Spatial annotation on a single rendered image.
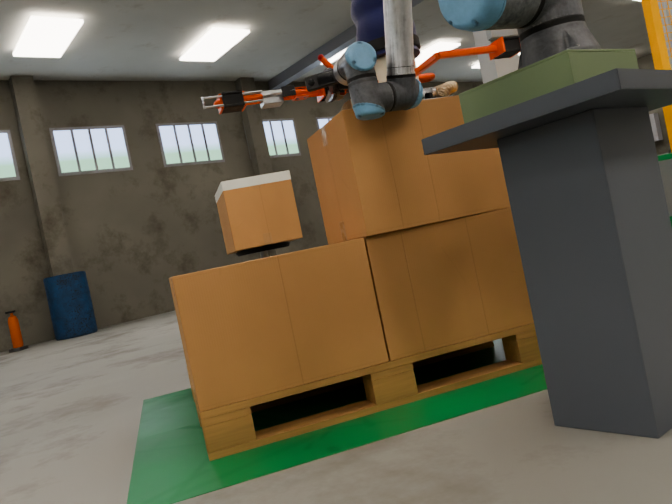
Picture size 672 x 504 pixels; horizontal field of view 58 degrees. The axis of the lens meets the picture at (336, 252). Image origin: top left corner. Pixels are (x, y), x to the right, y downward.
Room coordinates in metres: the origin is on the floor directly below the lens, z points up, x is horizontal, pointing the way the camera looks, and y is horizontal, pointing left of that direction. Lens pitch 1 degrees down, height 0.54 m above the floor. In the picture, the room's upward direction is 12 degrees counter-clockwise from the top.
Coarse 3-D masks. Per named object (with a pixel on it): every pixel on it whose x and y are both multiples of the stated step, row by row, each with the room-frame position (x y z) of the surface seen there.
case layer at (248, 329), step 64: (320, 256) 1.88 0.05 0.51; (384, 256) 1.94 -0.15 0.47; (448, 256) 2.00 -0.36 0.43; (512, 256) 2.06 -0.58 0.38; (192, 320) 1.77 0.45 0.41; (256, 320) 1.82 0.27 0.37; (320, 320) 1.87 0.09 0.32; (384, 320) 1.93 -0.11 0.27; (448, 320) 1.99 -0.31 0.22; (512, 320) 2.05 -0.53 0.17; (192, 384) 2.15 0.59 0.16; (256, 384) 1.81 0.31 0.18
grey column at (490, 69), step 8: (480, 32) 3.46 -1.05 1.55; (480, 40) 3.48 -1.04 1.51; (480, 56) 3.51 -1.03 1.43; (488, 56) 3.44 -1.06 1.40; (480, 64) 3.53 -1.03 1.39; (488, 64) 3.45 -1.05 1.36; (496, 64) 3.39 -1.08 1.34; (504, 64) 3.40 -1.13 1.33; (512, 64) 3.42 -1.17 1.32; (488, 72) 3.47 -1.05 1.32; (496, 72) 3.39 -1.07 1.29; (504, 72) 3.40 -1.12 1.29; (488, 80) 3.48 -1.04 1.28
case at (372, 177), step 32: (320, 128) 2.12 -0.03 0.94; (352, 128) 1.91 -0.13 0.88; (384, 128) 1.95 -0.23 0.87; (416, 128) 1.98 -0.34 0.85; (448, 128) 2.02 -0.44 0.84; (320, 160) 2.18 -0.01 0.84; (352, 160) 1.90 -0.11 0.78; (384, 160) 1.94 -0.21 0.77; (416, 160) 1.97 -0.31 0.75; (448, 160) 2.01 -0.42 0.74; (480, 160) 2.05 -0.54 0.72; (320, 192) 2.25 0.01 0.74; (352, 192) 1.95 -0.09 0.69; (384, 192) 1.93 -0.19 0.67; (416, 192) 1.97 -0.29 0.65; (448, 192) 2.00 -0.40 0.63; (480, 192) 2.04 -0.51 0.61; (352, 224) 2.00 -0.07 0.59; (384, 224) 1.92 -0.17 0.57; (416, 224) 1.96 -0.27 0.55
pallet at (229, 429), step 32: (448, 352) 1.98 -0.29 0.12; (512, 352) 2.09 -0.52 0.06; (320, 384) 1.86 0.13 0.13; (352, 384) 2.33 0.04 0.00; (384, 384) 1.92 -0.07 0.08; (416, 384) 1.94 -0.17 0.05; (448, 384) 1.98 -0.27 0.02; (224, 416) 1.78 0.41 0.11; (320, 416) 1.91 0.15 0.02; (352, 416) 1.88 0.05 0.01; (224, 448) 1.77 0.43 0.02
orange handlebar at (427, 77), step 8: (464, 48) 2.00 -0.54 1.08; (472, 48) 2.01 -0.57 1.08; (480, 48) 2.02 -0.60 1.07; (488, 48) 2.03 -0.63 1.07; (496, 48) 2.04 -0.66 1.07; (432, 56) 2.00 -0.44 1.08; (440, 56) 1.97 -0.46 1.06; (448, 56) 1.98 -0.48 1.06; (456, 56) 2.00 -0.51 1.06; (424, 64) 2.06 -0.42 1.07; (432, 64) 2.04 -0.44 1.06; (416, 72) 2.12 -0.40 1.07; (424, 80) 2.27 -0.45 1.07; (296, 88) 2.08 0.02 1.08; (304, 88) 2.09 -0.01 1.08; (248, 96) 2.03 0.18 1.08; (256, 96) 2.03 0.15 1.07; (288, 96) 2.07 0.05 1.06; (296, 96) 2.08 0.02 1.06; (304, 96) 2.10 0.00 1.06; (312, 96) 2.14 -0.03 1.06; (216, 104) 2.01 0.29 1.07; (248, 104) 2.07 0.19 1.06
